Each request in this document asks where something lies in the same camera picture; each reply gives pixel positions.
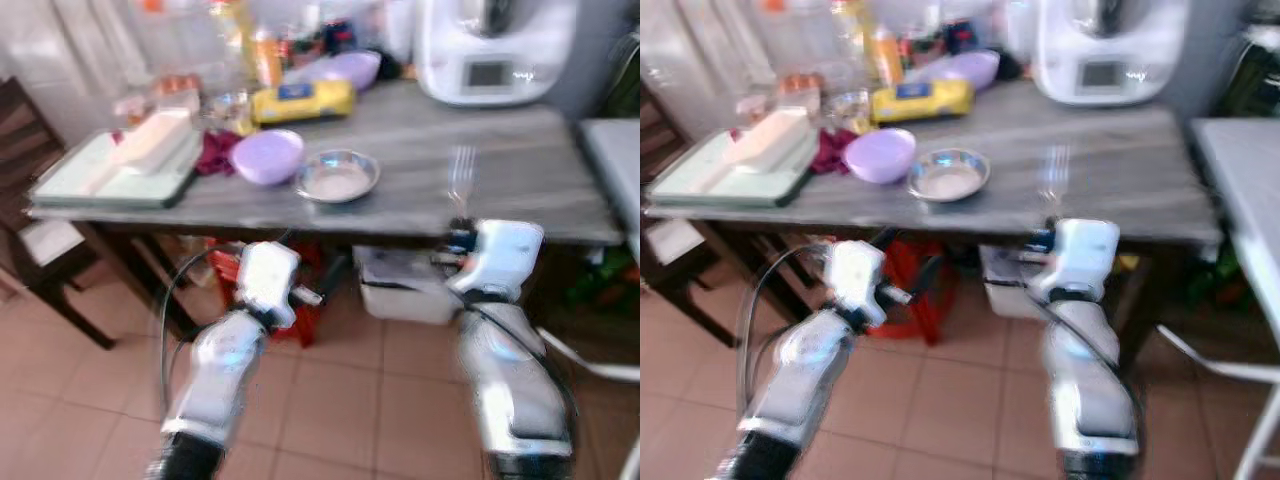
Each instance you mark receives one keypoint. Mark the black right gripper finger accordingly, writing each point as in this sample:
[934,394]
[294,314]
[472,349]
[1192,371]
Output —
[1048,224]
[459,225]

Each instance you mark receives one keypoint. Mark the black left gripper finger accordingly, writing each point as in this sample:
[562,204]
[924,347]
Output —
[335,280]
[930,278]

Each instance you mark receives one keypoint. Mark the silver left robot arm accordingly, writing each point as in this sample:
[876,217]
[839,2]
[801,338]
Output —
[800,375]
[220,375]

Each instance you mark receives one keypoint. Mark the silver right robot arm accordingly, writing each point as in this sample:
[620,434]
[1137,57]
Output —
[1090,385]
[510,385]

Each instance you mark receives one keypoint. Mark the red plastic stool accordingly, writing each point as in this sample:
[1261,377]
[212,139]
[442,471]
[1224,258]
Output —
[310,320]
[925,320]

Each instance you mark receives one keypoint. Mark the shallow steel plate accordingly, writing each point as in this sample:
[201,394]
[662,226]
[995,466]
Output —
[338,178]
[950,176]

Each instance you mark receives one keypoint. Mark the purple plastic bowl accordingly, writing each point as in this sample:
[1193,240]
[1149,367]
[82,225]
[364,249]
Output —
[880,156]
[972,68]
[267,158]
[352,70]

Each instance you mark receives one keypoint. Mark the maroon cloth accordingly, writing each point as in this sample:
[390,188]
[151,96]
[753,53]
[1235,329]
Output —
[830,152]
[215,155]

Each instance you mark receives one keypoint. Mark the grey side table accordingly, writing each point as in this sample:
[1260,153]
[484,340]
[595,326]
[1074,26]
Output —
[615,160]
[1240,180]

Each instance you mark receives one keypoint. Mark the yellow kitchen wipes pack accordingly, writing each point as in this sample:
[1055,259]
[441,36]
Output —
[302,103]
[922,102]

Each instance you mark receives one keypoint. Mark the white kitchen appliance with display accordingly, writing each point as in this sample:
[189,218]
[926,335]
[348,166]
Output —
[495,50]
[1110,50]

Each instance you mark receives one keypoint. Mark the small steel bowl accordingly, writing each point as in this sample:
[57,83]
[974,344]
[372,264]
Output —
[230,108]
[850,108]

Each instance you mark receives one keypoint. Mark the dark wooden chair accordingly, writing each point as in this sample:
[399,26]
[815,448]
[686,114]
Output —
[25,130]
[655,135]

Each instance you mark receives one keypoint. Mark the orange squeeze bottle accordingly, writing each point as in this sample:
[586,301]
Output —
[268,60]
[886,58]

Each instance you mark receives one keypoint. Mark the pale green cutting board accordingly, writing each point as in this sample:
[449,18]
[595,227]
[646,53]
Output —
[75,175]
[690,175]

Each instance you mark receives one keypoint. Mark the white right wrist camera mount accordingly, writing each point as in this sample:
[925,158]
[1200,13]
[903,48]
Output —
[1082,256]
[500,258]

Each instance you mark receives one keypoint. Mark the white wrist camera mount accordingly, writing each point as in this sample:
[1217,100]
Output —
[267,282]
[1082,256]
[857,280]
[500,258]

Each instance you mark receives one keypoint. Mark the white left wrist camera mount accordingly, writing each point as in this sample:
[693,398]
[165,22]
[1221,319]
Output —
[267,282]
[857,280]

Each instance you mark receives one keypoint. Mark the white metal frame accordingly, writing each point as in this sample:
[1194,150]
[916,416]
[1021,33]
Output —
[1260,430]
[590,362]

